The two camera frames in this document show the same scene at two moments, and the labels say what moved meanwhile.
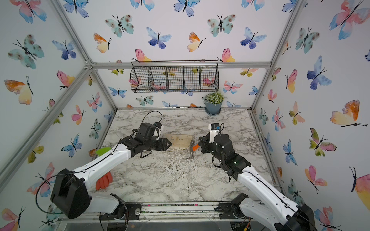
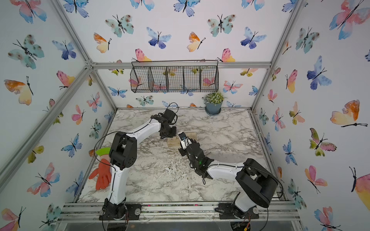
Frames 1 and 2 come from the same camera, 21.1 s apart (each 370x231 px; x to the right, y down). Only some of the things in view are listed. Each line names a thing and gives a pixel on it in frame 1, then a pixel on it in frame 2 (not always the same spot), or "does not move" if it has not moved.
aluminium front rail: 165,212 does not move
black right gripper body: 213,149 -> 183,152
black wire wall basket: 175,76 does not move
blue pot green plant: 213,103 does not move
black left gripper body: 154,144 -> 170,133
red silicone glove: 103,182 does not move
